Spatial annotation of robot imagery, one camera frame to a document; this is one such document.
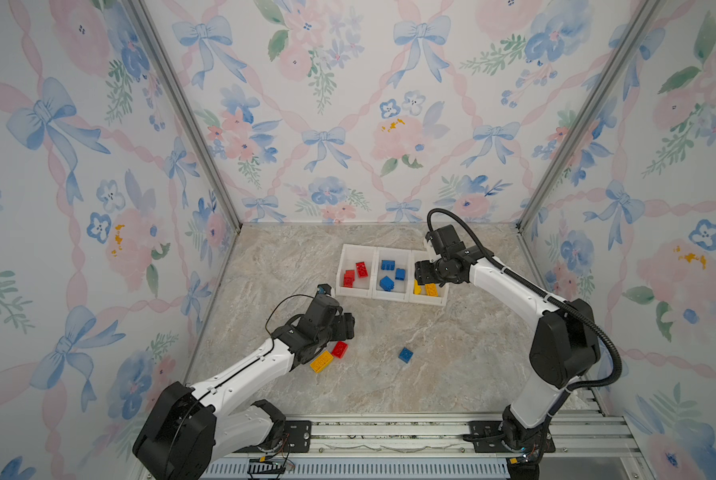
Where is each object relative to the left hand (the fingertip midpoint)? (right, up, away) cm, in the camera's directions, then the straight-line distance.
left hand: (344, 318), depth 84 cm
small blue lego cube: (+17, -11, +1) cm, 21 cm away
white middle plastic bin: (+18, +6, +15) cm, 24 cm away
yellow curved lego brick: (+23, +6, +13) cm, 27 cm away
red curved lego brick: (+5, +13, +20) cm, 24 cm away
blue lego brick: (+14, +14, +22) cm, 30 cm away
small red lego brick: (+1, +8, +16) cm, 18 cm away
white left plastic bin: (+5, +7, +16) cm, 18 cm away
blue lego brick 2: (+13, +8, +16) cm, 22 cm away
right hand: (+24, +13, +7) cm, 28 cm away
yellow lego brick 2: (-6, -12, +1) cm, 14 cm away
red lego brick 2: (-2, -10, +3) cm, 11 cm away
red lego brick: (0, +11, +19) cm, 21 cm away
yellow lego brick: (+28, +6, +14) cm, 32 cm away
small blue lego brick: (+18, +11, +19) cm, 28 cm away
